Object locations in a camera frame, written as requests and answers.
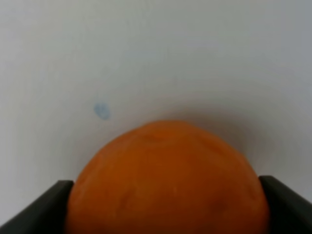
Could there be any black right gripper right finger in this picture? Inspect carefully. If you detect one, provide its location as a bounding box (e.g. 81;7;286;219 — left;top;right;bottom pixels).
259;175;312;234

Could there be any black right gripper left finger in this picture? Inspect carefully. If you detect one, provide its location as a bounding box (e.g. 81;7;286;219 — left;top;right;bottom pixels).
0;180;74;234

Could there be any orange tangerine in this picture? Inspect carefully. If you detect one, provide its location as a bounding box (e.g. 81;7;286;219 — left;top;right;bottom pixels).
64;121;270;234

